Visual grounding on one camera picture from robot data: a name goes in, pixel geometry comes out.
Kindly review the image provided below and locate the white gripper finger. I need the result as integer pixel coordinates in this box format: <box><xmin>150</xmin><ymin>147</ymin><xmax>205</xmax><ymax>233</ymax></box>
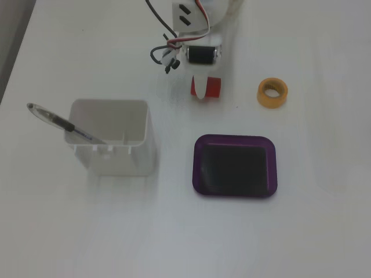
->
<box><xmin>157</xmin><ymin>72</ymin><xmax>187</xmax><ymax>107</ymax></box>
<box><xmin>192</xmin><ymin>74</ymin><xmax>209</xmax><ymax>101</ymax></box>

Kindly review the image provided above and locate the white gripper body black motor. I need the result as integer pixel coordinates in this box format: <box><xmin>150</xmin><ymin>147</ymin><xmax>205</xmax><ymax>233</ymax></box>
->
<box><xmin>177</xmin><ymin>32</ymin><xmax>224</xmax><ymax>71</ymax></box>

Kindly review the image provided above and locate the red cube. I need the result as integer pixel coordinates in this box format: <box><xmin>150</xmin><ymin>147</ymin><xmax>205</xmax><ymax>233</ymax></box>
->
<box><xmin>190</xmin><ymin>75</ymin><xmax>223</xmax><ymax>99</ymax></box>

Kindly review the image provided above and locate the yellow tape roll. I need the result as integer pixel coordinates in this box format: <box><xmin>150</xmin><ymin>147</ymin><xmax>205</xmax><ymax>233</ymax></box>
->
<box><xmin>256</xmin><ymin>76</ymin><xmax>289</xmax><ymax>109</ymax></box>

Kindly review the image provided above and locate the purple metal tray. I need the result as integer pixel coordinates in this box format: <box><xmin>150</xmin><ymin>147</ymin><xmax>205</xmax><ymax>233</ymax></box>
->
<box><xmin>191</xmin><ymin>134</ymin><xmax>278</xmax><ymax>201</ymax></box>

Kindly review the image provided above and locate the white plastic pen holder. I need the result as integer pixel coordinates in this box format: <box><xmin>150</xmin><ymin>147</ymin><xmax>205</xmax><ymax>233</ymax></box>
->
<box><xmin>64</xmin><ymin>98</ymin><xmax>155</xmax><ymax>177</ymax></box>

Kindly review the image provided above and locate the clear ballpoint pen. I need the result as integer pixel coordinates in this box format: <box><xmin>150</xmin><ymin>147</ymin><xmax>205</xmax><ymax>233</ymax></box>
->
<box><xmin>26</xmin><ymin>102</ymin><xmax>107</xmax><ymax>145</ymax></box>

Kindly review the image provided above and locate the red white black servo cable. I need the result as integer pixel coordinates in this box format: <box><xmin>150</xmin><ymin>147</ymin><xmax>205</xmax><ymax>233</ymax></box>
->
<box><xmin>165</xmin><ymin>0</ymin><xmax>212</xmax><ymax>52</ymax></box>

